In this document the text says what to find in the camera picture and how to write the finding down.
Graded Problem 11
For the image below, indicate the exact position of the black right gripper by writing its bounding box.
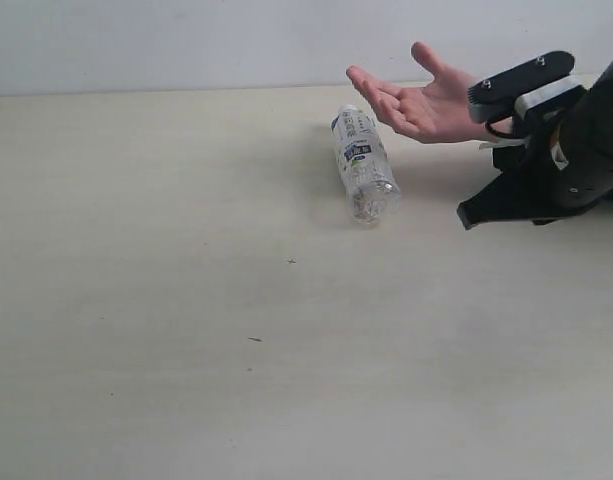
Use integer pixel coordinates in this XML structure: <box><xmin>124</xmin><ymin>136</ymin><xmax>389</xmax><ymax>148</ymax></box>
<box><xmin>457</xmin><ymin>50</ymin><xmax>586</xmax><ymax>230</ymax></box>

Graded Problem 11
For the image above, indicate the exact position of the clear bottle blue label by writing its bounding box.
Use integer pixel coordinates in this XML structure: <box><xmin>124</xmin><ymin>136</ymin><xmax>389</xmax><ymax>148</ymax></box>
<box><xmin>331</xmin><ymin>105</ymin><xmax>401</xmax><ymax>225</ymax></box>

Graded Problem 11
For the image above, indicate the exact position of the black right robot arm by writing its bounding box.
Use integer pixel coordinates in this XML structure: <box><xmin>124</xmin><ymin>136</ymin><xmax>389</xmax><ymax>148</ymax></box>
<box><xmin>457</xmin><ymin>50</ymin><xmax>613</xmax><ymax>229</ymax></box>

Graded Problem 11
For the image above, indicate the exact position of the person's open bare hand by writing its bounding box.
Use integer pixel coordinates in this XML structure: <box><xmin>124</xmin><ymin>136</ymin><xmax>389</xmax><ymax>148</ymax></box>
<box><xmin>346</xmin><ymin>42</ymin><xmax>498</xmax><ymax>144</ymax></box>

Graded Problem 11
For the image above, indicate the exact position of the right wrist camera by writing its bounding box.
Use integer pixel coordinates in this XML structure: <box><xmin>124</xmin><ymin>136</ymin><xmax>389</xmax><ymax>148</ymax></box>
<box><xmin>514</xmin><ymin>76</ymin><xmax>584</xmax><ymax>119</ymax></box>

